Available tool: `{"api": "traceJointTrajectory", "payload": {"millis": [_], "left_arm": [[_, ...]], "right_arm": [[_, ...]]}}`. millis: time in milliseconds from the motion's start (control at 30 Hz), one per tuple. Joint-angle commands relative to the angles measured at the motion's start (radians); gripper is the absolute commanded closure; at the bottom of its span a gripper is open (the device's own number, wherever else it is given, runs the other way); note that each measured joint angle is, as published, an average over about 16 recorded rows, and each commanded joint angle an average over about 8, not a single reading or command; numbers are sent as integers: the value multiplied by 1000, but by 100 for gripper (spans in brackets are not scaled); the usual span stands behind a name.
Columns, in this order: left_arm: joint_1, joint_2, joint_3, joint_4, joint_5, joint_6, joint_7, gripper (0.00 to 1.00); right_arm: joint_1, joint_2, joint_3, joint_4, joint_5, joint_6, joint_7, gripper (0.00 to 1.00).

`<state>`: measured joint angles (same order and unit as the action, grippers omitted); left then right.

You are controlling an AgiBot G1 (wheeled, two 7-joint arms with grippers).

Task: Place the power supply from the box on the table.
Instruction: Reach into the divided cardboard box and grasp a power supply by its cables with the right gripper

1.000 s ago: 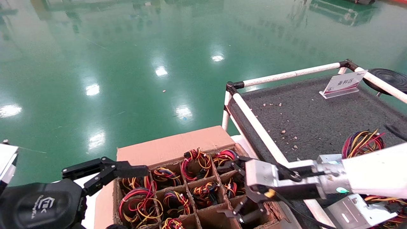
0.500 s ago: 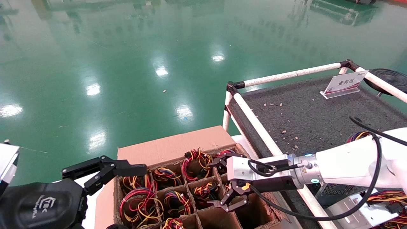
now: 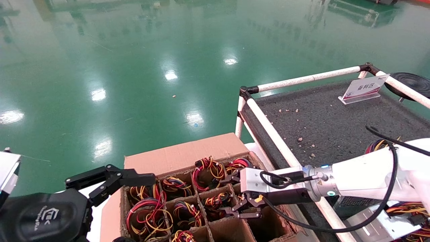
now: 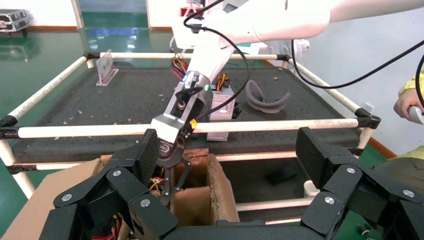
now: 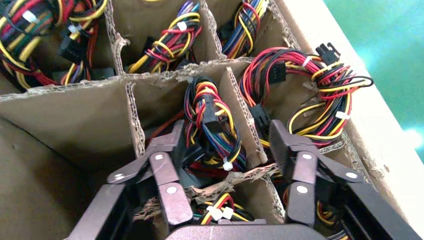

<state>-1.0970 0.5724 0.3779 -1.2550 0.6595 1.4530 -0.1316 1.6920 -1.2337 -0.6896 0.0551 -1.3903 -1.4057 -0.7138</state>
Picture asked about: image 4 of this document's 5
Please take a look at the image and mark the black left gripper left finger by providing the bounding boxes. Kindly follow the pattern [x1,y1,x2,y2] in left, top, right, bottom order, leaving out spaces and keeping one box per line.
[39,128,180,240]

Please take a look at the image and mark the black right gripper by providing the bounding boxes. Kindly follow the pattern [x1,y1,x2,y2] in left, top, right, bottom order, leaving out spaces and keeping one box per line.
[156,127,195,207]

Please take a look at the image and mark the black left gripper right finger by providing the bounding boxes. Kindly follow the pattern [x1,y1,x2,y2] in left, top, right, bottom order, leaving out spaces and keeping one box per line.
[294,126,424,240]

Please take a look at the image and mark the grey handheld controller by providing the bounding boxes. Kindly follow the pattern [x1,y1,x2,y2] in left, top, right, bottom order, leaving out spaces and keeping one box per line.
[408,105,424,126]

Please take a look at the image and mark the yellow-sleeved person forearm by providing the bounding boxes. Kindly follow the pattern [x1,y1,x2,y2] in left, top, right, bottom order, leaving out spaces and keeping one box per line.
[398,73,424,98]

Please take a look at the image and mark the cardboard box with dividers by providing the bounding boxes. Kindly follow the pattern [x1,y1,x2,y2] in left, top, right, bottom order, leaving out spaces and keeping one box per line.
[0,148,241,240]

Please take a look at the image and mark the person bare hand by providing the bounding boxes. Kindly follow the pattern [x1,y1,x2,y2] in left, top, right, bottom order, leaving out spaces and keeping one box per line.
[393,88,424,123]

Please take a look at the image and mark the person torso yellow jacket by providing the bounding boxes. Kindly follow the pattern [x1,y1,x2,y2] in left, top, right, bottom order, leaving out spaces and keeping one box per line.
[373,146,424,195]

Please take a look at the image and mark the black flat block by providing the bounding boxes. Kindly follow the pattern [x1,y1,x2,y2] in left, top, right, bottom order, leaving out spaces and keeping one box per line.
[265,166,298,186]

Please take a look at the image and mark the dark grey table mat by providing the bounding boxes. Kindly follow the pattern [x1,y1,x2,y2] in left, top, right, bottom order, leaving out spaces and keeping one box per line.
[11,66,364,164]

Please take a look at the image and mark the grey curved foam band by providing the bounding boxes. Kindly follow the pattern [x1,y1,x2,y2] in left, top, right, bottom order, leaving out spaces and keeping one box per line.
[244,79,292,115]

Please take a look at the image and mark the clear acrylic sign holder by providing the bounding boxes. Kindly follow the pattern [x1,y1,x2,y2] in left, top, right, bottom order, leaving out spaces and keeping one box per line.
[96,48,119,88]

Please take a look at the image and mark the silver equipment case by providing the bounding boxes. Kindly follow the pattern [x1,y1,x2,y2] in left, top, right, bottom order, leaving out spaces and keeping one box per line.
[0,9,32,33]

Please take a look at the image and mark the power supply with wire bundle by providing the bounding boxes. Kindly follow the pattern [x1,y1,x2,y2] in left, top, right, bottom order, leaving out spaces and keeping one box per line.
[90,214,123,240]

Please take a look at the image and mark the white pipe table frame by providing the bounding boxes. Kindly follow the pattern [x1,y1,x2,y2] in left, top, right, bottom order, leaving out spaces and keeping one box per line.
[0,51,382,226]

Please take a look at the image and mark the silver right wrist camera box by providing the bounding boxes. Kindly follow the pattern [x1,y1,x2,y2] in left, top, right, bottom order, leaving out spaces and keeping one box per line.
[150,79,215,144]

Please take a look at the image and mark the silver power supply orange wires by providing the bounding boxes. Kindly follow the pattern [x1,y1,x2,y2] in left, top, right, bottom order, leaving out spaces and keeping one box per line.
[205,73,242,143]

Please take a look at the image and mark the black hanging cable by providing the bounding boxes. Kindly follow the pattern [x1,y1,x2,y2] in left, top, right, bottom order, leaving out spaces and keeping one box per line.
[414,52,424,110]
[290,39,424,90]

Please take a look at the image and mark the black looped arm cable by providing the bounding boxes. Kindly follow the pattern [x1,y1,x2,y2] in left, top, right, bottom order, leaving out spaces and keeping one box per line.
[183,0,252,122]

